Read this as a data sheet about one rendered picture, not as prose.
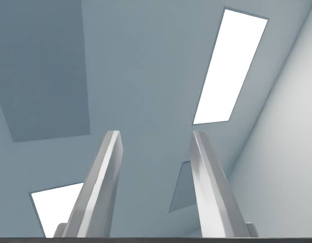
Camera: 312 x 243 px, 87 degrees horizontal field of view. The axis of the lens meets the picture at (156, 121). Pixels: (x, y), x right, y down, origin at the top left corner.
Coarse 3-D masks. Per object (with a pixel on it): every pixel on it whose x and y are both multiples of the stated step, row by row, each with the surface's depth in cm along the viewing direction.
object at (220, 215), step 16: (192, 144) 10; (208, 144) 9; (192, 160) 10; (208, 160) 8; (208, 176) 7; (224, 176) 7; (208, 192) 7; (224, 192) 7; (208, 208) 7; (224, 208) 6; (208, 224) 7; (224, 224) 6; (240, 224) 6
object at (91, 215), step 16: (112, 144) 9; (96, 160) 8; (112, 160) 9; (96, 176) 7; (112, 176) 9; (80, 192) 7; (96, 192) 7; (112, 192) 9; (80, 208) 6; (96, 208) 6; (112, 208) 9; (64, 224) 6; (80, 224) 6; (96, 224) 6
